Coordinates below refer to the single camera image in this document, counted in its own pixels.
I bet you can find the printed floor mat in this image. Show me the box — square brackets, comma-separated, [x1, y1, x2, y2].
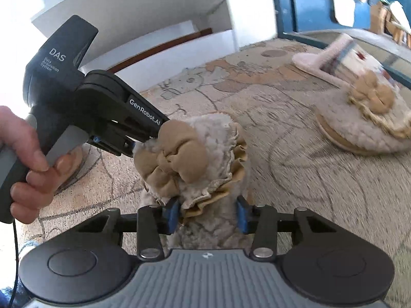
[13, 37, 411, 308]

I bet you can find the cream fleece bow slipper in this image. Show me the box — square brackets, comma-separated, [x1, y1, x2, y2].
[133, 112, 249, 251]
[315, 71, 411, 155]

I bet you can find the pink blue striped slipper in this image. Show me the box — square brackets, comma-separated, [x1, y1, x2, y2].
[292, 33, 395, 87]

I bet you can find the person's left hand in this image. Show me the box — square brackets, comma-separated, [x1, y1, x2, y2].
[0, 105, 80, 224]

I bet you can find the blue door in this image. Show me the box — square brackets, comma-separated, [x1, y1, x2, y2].
[270, 0, 411, 39]

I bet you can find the wooden stool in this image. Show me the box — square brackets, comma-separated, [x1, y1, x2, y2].
[385, 19, 411, 45]

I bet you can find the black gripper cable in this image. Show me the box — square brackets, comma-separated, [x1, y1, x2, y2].
[8, 221, 20, 308]

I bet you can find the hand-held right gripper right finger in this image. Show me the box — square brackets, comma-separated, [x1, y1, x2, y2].
[235, 196, 337, 261]

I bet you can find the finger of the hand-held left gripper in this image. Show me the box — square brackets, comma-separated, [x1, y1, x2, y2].
[93, 120, 137, 158]
[123, 90, 171, 142]

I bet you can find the white hanging cloth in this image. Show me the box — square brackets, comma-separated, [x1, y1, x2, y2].
[332, 0, 357, 26]

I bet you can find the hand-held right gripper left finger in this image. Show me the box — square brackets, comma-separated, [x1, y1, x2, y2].
[76, 198, 181, 261]

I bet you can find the white shoe cabinet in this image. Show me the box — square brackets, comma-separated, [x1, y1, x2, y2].
[30, 0, 280, 74]

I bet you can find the cardboard box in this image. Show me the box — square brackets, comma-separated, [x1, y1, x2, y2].
[369, 2, 390, 34]

